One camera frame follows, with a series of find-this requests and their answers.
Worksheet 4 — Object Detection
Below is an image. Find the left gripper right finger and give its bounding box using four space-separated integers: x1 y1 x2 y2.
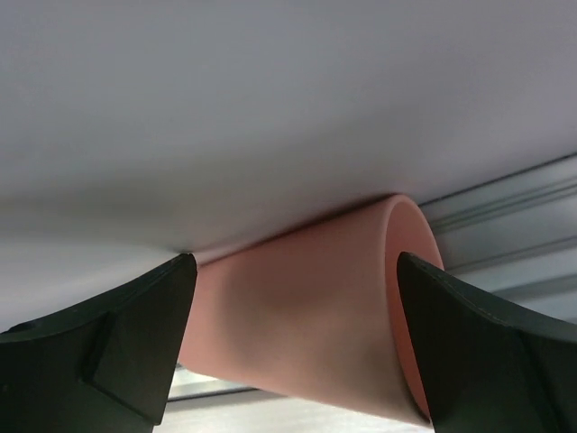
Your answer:
397 253 576 432

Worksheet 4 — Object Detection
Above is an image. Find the pink plastic cup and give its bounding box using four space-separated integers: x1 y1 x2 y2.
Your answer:
179 195 442 426

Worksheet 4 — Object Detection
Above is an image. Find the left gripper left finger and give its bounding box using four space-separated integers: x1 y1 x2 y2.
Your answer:
1 254 197 432

